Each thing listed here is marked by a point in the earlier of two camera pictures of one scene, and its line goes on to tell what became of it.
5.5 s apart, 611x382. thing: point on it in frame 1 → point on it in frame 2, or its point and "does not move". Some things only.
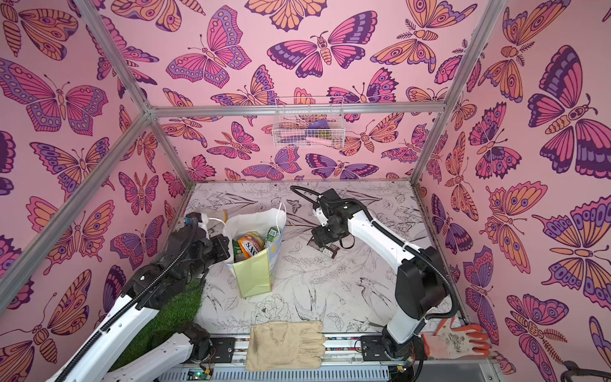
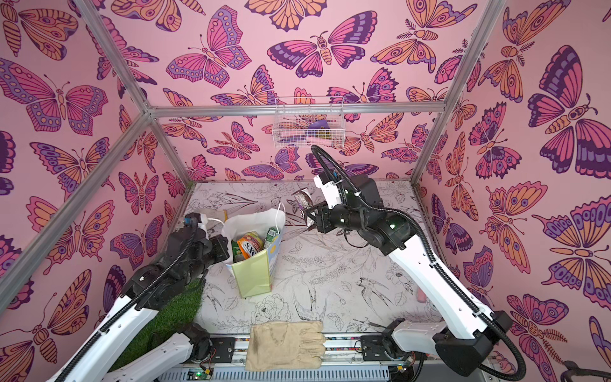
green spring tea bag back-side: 273,233 does not move
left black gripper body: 218,255 does not move
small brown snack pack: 328,249 → 305,200
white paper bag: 254,274 does not move
